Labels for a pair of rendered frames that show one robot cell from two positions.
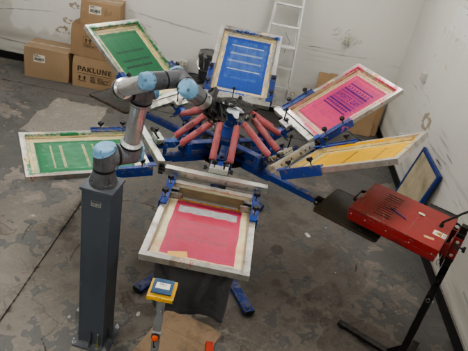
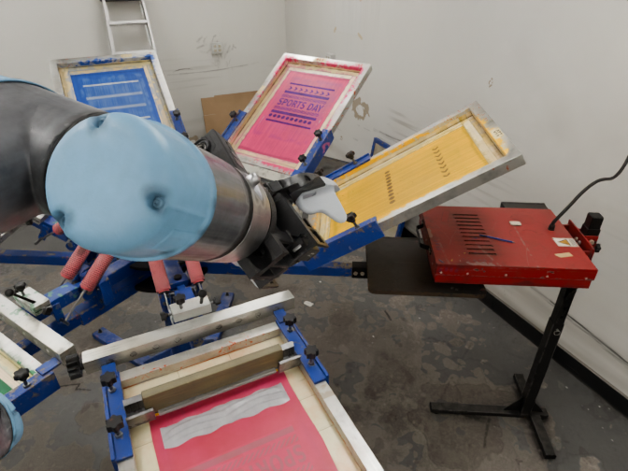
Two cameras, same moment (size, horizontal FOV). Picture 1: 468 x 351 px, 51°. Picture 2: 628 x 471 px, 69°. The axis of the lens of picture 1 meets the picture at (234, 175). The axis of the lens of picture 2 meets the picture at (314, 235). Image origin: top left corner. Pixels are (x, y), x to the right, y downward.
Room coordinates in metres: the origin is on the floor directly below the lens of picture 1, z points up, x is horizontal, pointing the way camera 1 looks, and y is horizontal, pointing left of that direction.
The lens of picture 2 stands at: (1.63, 0.26, 2.07)
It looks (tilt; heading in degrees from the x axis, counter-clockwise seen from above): 32 degrees down; 334
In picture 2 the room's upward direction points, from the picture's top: straight up
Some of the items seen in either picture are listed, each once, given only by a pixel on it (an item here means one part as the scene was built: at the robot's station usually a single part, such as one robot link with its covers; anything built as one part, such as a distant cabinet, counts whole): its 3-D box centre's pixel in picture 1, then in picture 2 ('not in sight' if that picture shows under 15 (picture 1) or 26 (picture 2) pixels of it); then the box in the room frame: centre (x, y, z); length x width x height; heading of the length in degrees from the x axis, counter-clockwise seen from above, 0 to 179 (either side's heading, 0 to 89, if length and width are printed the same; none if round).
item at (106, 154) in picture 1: (106, 155); not in sight; (2.23, 0.68, 1.37); 0.13 x 0.12 x 0.14; 130
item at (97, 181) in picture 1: (103, 175); not in sight; (2.23, 0.68, 1.25); 0.15 x 0.15 x 0.10
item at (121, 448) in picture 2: (167, 192); (117, 418); (2.60, 0.39, 0.97); 0.30 x 0.05 x 0.07; 0
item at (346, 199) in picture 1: (298, 189); (317, 266); (3.07, -0.47, 0.91); 1.34 x 0.40 x 0.08; 60
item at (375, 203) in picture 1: (404, 220); (501, 243); (2.70, -1.12, 1.06); 0.61 x 0.46 x 0.12; 60
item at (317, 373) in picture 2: (254, 210); (300, 351); (2.59, -0.17, 0.97); 0.30 x 0.05 x 0.07; 0
